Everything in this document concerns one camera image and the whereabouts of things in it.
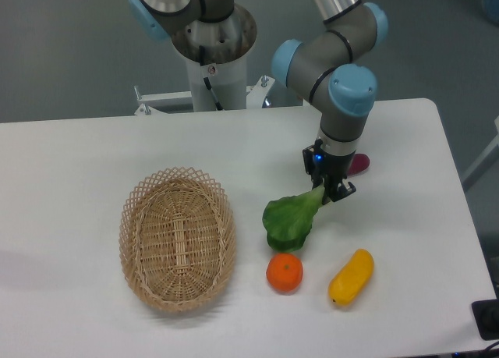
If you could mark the orange tangerine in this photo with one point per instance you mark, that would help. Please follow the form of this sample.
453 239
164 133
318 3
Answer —
284 273

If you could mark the green bok choy vegetable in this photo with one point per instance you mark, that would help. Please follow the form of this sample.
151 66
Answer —
289 220

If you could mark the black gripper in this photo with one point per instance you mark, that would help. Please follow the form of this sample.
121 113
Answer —
329 170

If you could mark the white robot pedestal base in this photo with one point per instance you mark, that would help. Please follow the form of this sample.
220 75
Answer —
215 55

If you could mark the yellow mango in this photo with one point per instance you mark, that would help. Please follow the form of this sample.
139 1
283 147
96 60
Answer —
350 281

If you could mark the white frame at right edge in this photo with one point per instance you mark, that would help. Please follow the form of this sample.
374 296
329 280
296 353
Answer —
487 157

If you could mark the woven wicker basket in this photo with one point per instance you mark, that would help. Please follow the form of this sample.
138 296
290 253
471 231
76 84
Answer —
177 241

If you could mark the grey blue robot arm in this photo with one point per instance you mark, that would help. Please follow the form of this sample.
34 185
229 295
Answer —
322 72

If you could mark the black device at table edge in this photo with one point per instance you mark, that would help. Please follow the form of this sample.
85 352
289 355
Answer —
485 313

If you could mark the purple sweet potato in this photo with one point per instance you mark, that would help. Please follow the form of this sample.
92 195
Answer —
360 163

